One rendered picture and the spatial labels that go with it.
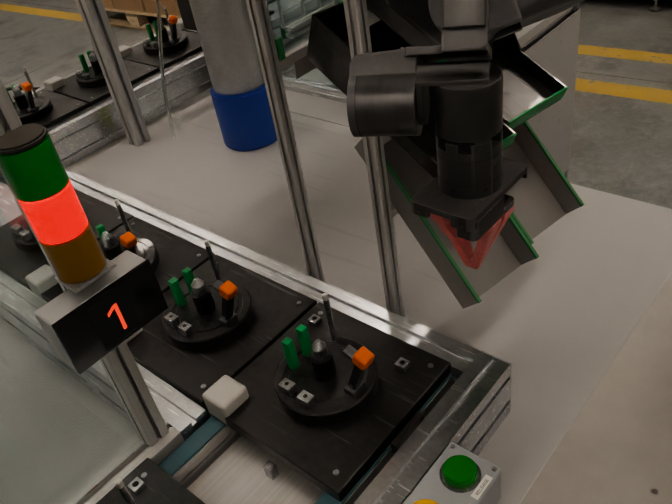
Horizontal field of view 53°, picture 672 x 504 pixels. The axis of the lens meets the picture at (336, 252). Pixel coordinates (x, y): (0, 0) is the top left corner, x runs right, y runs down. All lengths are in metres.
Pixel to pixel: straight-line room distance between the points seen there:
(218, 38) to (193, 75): 0.50
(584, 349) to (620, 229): 0.32
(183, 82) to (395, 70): 1.56
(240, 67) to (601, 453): 1.14
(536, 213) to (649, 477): 0.42
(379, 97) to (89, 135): 1.46
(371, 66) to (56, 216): 0.32
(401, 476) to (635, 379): 0.41
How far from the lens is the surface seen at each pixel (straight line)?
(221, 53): 1.65
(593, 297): 1.20
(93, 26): 1.82
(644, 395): 1.07
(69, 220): 0.69
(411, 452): 0.86
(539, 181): 1.15
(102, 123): 1.98
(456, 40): 0.55
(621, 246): 1.31
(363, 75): 0.59
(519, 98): 1.04
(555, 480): 0.96
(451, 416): 0.89
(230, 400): 0.92
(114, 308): 0.76
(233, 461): 0.95
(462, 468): 0.83
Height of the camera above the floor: 1.66
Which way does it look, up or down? 37 degrees down
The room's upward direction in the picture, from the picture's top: 11 degrees counter-clockwise
